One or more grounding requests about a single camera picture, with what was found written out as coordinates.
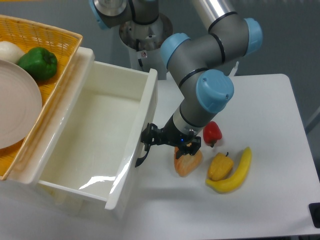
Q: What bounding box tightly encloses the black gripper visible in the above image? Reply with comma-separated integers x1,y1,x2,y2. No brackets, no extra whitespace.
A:
140,117,201,160

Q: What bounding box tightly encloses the black top drawer handle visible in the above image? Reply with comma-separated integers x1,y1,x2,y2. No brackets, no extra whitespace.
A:
134,148,150,168

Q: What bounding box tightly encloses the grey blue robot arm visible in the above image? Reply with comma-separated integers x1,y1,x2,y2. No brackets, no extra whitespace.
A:
89,0,263,158

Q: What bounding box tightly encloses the white drawer cabinet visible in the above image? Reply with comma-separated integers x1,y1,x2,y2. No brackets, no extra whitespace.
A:
0,47,95,215

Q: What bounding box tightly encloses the orange bread piece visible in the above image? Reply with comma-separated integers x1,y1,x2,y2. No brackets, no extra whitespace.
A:
173,147,203,177

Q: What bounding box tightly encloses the red bell pepper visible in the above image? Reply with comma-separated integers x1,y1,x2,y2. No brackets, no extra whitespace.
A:
202,121,223,148

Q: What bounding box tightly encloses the yellow bell pepper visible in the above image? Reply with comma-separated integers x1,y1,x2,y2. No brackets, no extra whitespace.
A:
207,152,234,181

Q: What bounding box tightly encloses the yellow banana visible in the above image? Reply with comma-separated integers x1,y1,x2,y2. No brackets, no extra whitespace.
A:
205,147,252,193

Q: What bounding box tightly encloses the yellow wicker basket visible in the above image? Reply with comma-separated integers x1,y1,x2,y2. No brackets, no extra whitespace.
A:
0,15,83,181

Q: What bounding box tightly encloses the green bell pepper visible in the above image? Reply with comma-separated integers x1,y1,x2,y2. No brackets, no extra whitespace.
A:
17,47,58,81

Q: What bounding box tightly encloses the beige round plate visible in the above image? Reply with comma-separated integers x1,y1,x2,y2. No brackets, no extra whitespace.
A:
0,60,42,149

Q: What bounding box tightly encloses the black object at table edge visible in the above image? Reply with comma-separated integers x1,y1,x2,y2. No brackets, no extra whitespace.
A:
308,202,320,229

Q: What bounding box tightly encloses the white onion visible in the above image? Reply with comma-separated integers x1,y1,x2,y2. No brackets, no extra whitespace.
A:
0,41,25,64

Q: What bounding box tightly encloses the black pedestal cable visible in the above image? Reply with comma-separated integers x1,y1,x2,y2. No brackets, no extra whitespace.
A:
135,39,150,73

